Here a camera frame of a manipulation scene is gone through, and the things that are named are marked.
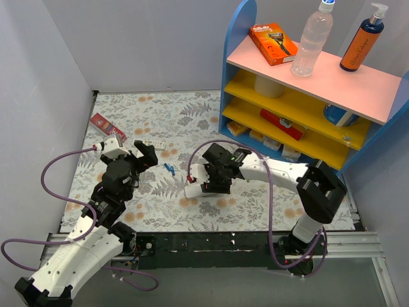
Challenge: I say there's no white red remote control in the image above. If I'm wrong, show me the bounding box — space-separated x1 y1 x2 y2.
184 184 209 199

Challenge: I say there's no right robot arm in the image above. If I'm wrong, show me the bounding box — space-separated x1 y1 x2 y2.
201 143 346 255

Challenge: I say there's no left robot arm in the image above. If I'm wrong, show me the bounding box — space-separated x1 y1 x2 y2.
15 137 158 306

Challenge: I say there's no white air conditioner remote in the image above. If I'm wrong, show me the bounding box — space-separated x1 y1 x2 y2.
132 139 166 151

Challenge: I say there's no floral table mat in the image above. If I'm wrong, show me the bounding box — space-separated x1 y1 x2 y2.
59 91 356 233

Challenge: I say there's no red toothpaste box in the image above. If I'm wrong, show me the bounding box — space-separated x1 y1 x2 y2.
89 113 127 142

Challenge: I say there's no white soap bar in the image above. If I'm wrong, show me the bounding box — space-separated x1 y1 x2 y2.
249 130 264 143
281 145 302 162
263 137 282 152

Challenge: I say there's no red box on shelf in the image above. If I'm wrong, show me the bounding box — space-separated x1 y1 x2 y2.
260 109 307 141

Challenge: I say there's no white paper roll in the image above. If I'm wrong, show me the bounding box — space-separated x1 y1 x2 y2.
254 75 285 98

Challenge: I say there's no blue pink yellow shelf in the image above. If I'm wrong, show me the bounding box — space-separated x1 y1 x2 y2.
219 1 408 174

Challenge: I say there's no blue white container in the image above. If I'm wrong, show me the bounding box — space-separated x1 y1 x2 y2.
323 104 359 127

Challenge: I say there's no orange razor box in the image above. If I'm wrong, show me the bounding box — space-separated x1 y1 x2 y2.
249 23 298 66

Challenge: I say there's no clear plastic water bottle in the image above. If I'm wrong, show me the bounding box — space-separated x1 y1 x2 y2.
291 1 335 77

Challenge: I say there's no orange pump bottle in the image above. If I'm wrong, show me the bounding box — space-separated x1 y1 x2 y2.
339 3 389 72

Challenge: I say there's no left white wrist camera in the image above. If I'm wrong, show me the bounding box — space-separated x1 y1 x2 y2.
93 134 130 160

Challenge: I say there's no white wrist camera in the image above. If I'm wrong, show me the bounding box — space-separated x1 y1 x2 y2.
187 164 210 184
93 134 130 160

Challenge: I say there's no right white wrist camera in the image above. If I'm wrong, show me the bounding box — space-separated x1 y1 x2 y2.
187 164 210 184

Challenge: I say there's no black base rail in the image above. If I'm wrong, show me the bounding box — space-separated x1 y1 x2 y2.
108 230 320 271

